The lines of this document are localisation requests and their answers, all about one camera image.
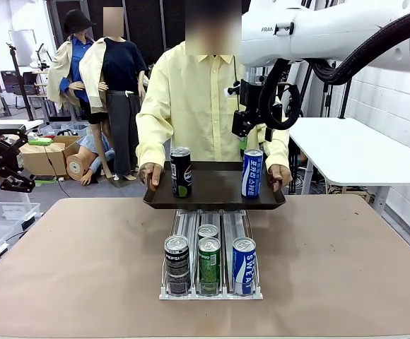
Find person left hand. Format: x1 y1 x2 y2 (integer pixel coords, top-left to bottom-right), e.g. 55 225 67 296
267 164 293 188

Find lying mannequin light blue shirt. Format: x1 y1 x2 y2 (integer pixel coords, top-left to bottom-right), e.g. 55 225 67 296
66 133 117 187

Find mannequin navy top cream jacket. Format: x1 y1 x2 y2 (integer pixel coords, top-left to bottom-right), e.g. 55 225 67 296
79 6 151 182

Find person left forearm yellow sleeve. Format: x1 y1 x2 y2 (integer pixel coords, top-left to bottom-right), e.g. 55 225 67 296
257 123 291 169

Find white can dispenser rack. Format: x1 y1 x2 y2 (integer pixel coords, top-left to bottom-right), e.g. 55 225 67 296
158 208 264 301

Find blue Pocari Sweat can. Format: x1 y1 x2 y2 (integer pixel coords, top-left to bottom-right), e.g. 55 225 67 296
241 148 264 198
231 237 257 297

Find black bucket hat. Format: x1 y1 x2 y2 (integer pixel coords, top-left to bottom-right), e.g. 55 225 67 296
63 9 98 35

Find black tripod stand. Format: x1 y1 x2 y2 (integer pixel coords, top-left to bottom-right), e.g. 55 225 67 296
6 42 36 121

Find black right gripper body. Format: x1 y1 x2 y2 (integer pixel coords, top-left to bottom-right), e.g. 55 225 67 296
240 80 284 143

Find black Pepsi can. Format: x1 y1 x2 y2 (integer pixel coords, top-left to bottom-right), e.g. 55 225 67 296
170 146 193 198
164 234 191 297

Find white side table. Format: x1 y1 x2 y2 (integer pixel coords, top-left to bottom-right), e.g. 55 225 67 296
288 116 410 216

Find black pole stand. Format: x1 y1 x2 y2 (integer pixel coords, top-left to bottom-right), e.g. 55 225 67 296
338 81 353 120

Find person right hand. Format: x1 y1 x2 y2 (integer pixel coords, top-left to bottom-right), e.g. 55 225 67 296
141 162 164 187

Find green Chilsung cider can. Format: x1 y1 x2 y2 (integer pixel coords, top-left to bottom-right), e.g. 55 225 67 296
197 237 222 296
197 224 220 244

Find grey board screen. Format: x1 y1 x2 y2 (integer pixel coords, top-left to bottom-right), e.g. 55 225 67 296
8 29 39 68

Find clear bin blue lid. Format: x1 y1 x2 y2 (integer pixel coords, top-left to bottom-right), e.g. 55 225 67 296
38 121 90 138

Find mannequin beige coat blue shirt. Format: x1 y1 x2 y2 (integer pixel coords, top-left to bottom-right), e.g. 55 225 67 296
47 30 98 114

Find black microphone cable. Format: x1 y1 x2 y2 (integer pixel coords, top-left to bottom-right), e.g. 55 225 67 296
232 56 242 85

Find thin black cable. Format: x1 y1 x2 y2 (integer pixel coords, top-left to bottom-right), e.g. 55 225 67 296
43 144 70 198

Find person in yellow shirt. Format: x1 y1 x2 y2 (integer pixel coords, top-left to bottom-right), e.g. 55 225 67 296
135 0 293 198

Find black mannequin base plate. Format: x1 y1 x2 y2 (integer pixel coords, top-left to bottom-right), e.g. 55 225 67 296
111 162 157 189

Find black monitor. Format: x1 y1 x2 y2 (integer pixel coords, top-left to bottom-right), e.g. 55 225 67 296
0 70 24 95

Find brown cardboard box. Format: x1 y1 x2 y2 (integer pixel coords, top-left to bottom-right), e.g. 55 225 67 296
20 135 83 177

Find person right forearm yellow sleeve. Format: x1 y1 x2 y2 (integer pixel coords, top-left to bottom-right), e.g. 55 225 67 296
135 116 167 167

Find dark brown serving tray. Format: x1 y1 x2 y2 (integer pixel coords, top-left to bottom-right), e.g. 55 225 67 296
142 160 287 211

